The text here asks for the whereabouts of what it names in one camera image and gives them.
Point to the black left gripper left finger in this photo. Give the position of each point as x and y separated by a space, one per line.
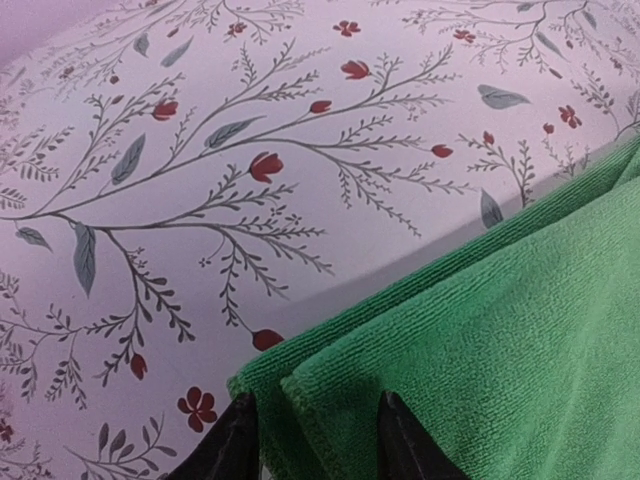
230 449

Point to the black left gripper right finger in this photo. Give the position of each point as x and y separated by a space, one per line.
405 450

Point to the green microfiber towel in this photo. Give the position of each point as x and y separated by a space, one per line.
518 353

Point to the floral patterned table mat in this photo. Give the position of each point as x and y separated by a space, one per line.
188 184

